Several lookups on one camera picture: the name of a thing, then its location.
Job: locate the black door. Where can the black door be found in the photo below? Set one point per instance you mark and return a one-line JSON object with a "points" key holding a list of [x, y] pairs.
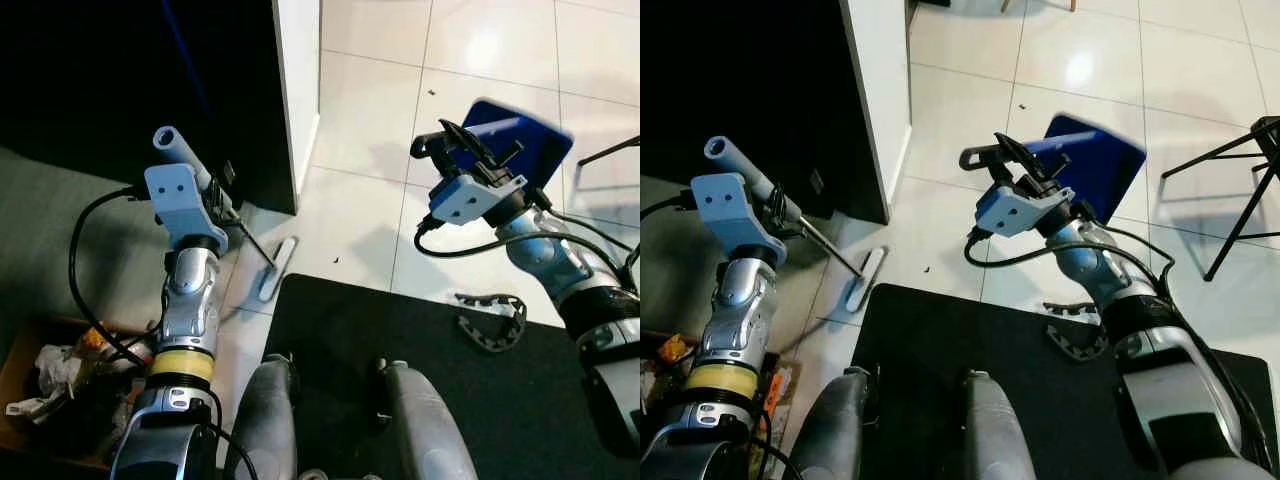
{"points": [[740, 60], [100, 70]]}

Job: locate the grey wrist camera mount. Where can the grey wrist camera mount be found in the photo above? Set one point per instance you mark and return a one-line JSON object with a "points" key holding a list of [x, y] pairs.
{"points": [[725, 205], [465, 200], [175, 200], [1015, 212]]}

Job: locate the white crumpled plastic bag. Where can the white crumpled plastic bag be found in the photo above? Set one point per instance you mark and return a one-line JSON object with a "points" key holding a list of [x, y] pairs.
{"points": [[40, 372]]}

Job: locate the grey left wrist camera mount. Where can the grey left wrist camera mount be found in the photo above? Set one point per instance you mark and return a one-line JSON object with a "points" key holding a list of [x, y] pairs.
{"points": [[175, 200], [725, 205]]}

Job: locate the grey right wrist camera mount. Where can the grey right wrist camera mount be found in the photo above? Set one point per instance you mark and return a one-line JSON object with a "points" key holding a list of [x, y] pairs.
{"points": [[1015, 212], [465, 200]]}

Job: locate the orange snack packet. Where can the orange snack packet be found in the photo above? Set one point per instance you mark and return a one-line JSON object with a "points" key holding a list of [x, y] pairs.
{"points": [[92, 342], [672, 348]]}

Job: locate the black tripod stand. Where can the black tripod stand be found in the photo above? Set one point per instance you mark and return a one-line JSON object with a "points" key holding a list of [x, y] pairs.
{"points": [[605, 150], [1240, 215]]}

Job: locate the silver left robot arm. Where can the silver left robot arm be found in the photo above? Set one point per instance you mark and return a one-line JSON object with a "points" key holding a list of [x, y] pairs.
{"points": [[735, 310], [190, 300]]}

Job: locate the grey robot leg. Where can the grey robot leg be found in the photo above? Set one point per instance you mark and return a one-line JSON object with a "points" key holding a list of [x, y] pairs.
{"points": [[425, 430], [265, 420], [1000, 440], [835, 430]]}

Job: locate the grey robot left leg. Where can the grey robot left leg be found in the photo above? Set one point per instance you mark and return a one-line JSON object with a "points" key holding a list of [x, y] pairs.
{"points": [[265, 420], [835, 430]]}

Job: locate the black floor mat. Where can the black floor mat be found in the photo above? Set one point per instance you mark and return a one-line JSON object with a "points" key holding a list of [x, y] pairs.
{"points": [[950, 340], [400, 320]]}

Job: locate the wooden chair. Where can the wooden chair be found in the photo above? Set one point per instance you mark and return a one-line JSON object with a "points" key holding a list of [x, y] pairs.
{"points": [[1006, 5]]}

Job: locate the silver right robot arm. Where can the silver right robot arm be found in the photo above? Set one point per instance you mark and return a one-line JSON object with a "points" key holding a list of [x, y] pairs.
{"points": [[1090, 265], [545, 255]]}

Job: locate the grey robot right leg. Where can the grey robot right leg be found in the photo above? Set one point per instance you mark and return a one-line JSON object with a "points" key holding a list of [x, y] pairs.
{"points": [[425, 430], [1000, 440]]}

